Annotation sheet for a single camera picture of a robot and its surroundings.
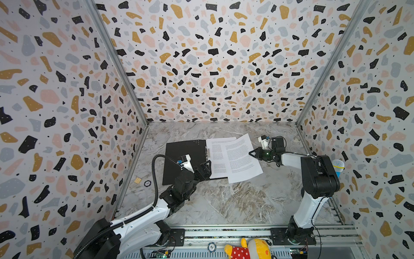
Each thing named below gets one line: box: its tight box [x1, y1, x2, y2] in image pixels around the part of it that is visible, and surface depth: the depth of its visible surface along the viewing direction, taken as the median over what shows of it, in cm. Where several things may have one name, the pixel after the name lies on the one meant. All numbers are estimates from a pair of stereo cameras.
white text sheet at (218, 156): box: [206, 137, 238, 179], surface depth 106 cm
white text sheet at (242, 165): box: [225, 133, 264, 184], surface depth 101 cm
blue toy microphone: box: [332, 158, 345, 179], surface depth 70 cm
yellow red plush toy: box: [224, 237, 272, 259], surface depth 67 cm
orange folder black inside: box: [162, 139, 208, 186], surface depth 109 cm
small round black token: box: [143, 180, 152, 188], surface depth 93 cm
